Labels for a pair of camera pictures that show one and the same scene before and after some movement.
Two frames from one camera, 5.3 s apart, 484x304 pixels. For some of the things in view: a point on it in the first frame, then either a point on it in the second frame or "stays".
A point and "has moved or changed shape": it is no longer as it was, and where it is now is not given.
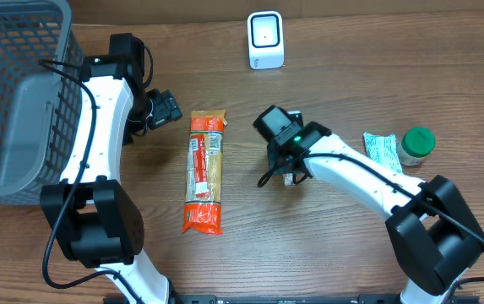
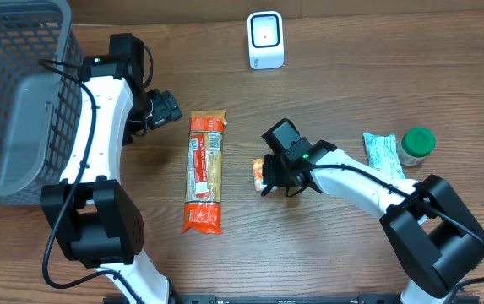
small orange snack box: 288,179 has moved or changed shape
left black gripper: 167,113 stays
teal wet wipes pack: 383,149 stays
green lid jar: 416,145 stays
